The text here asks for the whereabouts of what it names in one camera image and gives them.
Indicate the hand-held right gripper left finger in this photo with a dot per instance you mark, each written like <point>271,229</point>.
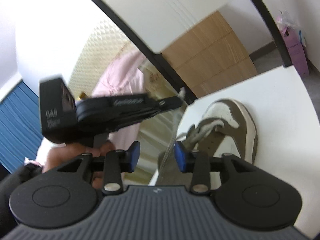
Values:
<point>135,155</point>

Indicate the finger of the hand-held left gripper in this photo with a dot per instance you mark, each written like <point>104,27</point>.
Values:
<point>167,103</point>

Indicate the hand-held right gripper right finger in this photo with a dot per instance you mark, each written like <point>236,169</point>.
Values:
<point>180,157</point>

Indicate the white shoelace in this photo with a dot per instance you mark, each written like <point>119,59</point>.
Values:
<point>170,150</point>

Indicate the white and brown shoe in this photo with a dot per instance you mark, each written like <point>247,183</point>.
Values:
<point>235,120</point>

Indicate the cream bed skirt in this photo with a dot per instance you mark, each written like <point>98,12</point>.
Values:
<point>150,135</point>

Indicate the blue curtain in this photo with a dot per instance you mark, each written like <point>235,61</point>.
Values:
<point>17,120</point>

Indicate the wooden nightstand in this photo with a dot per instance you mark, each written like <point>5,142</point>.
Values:
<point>212,55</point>

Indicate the pink cardboard box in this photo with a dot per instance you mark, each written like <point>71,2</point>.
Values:
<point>297,52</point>

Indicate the white chair with black frame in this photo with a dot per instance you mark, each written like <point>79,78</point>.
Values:
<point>275,105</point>

